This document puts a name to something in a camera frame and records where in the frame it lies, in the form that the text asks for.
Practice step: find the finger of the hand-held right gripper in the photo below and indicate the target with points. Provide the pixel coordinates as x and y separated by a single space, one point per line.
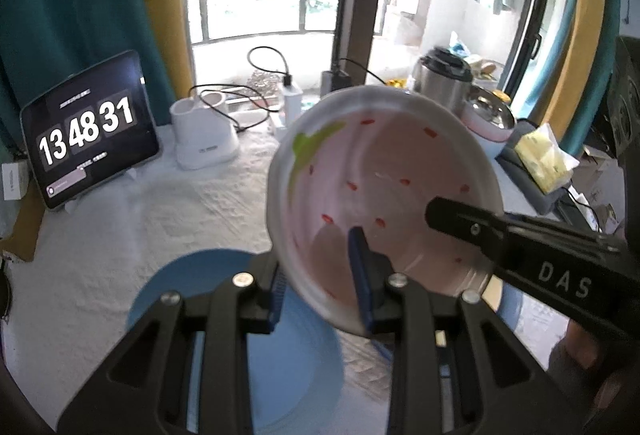
465 227

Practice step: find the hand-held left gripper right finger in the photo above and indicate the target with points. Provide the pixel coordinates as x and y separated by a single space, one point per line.
360 275

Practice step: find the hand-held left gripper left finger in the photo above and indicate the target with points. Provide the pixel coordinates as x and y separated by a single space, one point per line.
277 295

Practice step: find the large blue bowl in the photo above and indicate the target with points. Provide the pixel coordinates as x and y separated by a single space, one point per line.
511 310

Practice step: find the blue plate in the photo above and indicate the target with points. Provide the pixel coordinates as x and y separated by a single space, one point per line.
295 365

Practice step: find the pink strawberry print bowl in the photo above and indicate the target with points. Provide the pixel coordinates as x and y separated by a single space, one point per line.
400 155

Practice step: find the person's right hand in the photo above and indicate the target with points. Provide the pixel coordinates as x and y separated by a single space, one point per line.
582 340

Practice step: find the grey bag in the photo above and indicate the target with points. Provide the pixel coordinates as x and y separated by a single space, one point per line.
515 165

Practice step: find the small cardboard carton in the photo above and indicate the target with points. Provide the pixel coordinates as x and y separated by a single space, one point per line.
597 185

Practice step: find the yellow tissue pack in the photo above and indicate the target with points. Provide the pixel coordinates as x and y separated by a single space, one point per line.
545 160

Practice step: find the stainless steel kettle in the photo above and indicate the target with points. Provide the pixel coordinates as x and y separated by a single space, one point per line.
442 82

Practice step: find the white power strip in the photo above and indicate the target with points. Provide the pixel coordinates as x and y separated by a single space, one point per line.
295 132

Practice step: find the yellow packet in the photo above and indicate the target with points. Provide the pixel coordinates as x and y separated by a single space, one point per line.
397 82

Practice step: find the black computer case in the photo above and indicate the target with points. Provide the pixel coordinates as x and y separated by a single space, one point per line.
625 105

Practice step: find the white charger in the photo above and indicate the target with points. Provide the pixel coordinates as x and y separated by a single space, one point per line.
292 105

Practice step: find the blue plastic bag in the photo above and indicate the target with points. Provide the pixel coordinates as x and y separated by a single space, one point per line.
460 44

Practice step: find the black charger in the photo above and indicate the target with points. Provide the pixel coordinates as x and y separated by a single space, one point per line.
337 82

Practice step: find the yellow curtain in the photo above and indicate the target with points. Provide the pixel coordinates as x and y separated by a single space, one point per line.
592 15
160 15

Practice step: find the black tablet with clock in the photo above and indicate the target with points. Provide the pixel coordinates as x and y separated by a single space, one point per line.
90 130

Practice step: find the brown cardboard box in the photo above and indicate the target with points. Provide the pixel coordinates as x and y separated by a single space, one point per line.
25 230

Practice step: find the small white box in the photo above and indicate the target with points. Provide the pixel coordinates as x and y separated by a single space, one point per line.
14 182

